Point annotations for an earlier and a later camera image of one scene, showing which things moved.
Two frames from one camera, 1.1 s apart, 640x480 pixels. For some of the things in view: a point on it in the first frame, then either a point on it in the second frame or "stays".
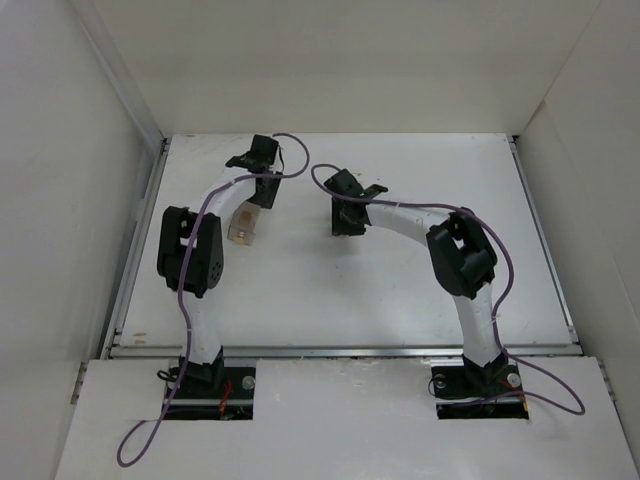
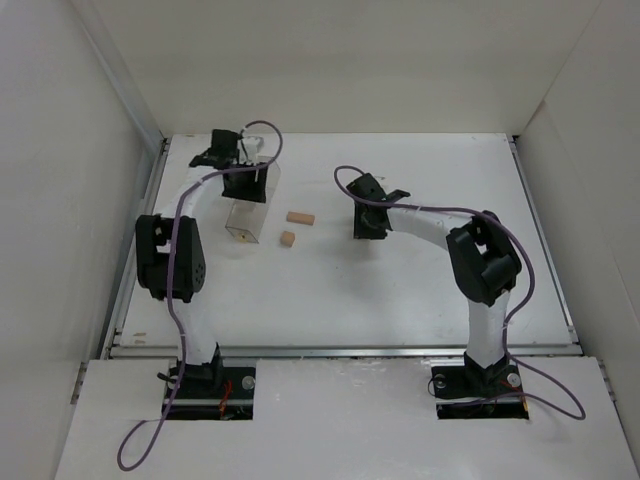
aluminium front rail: [121, 352] stays
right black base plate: [450, 383] stays
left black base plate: [204, 400] stays
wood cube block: [245, 217] to [287, 238]
